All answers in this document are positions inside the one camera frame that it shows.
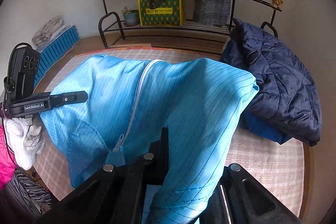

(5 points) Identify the light blue jacket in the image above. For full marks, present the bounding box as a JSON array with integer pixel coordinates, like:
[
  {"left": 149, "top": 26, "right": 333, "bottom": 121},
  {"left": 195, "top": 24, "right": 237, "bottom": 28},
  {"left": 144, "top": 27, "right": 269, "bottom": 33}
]
[{"left": 39, "top": 54, "right": 260, "bottom": 224}]

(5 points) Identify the small potted plant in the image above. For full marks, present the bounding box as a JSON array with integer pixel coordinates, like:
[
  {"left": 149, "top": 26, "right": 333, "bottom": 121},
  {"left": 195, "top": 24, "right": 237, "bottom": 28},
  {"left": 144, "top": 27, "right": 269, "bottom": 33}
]
[{"left": 121, "top": 6, "right": 139, "bottom": 26}]

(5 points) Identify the person's left forearm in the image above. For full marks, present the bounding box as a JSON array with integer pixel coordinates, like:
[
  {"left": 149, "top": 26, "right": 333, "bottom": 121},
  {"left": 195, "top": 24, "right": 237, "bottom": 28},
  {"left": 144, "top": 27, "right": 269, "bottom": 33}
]
[{"left": 0, "top": 124, "right": 16, "bottom": 190}]

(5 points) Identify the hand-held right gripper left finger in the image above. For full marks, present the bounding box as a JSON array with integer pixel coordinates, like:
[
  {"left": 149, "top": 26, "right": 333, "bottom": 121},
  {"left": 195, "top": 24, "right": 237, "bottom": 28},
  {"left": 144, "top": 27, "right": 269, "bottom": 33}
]
[{"left": 35, "top": 126, "right": 169, "bottom": 224}]

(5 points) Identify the navy puffer jacket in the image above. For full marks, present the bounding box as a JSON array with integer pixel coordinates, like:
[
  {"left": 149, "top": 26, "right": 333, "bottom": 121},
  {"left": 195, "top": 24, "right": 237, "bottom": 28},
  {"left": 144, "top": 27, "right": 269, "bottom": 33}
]
[{"left": 219, "top": 18, "right": 322, "bottom": 147}]

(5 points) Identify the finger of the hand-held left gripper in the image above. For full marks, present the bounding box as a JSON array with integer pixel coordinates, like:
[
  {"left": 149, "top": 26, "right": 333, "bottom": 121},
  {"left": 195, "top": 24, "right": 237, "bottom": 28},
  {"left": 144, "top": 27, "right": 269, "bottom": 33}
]
[{"left": 50, "top": 91, "right": 88, "bottom": 107}]

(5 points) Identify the black metal clothes rack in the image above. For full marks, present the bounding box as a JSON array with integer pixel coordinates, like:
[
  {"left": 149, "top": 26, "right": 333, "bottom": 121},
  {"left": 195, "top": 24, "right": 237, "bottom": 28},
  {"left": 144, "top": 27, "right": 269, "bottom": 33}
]
[{"left": 94, "top": 0, "right": 288, "bottom": 49}]

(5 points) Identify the zebra striped garment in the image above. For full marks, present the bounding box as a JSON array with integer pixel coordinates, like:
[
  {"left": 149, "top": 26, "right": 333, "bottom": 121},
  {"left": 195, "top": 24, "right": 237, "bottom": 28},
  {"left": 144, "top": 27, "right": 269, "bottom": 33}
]
[{"left": 5, "top": 168, "right": 57, "bottom": 224}]

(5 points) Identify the floral cloth bundle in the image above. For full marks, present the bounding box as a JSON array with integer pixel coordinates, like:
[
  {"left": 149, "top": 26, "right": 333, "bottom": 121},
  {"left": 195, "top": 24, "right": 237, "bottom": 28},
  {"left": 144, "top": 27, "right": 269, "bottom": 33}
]
[{"left": 32, "top": 16, "right": 65, "bottom": 47}]

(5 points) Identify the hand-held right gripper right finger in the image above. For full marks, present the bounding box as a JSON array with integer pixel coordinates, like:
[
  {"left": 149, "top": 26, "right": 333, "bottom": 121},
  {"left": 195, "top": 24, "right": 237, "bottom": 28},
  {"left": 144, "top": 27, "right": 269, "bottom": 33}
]
[{"left": 199, "top": 164, "right": 302, "bottom": 224}]

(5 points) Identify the blue slatted crate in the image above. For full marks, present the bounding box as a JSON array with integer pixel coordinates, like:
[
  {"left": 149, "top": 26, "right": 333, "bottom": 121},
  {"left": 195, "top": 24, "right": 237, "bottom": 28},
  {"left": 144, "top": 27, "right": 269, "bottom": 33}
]
[{"left": 33, "top": 25, "right": 80, "bottom": 85}]

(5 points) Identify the yellow patterned box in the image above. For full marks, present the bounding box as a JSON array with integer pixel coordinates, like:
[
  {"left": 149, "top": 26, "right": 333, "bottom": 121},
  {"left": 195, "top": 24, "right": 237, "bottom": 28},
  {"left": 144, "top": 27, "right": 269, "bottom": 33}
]
[{"left": 136, "top": 0, "right": 185, "bottom": 27}]

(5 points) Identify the blue folded garment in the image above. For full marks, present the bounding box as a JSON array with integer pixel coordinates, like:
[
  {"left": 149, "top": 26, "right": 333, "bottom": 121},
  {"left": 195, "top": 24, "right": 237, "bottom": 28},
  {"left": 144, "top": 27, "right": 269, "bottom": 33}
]
[{"left": 241, "top": 114, "right": 292, "bottom": 144}]

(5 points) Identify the person's left hand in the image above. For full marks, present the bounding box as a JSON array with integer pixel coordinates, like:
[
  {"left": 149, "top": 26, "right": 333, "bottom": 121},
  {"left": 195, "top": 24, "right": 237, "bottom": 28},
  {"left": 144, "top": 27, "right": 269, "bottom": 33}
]
[{"left": 3, "top": 116, "right": 46, "bottom": 171}]

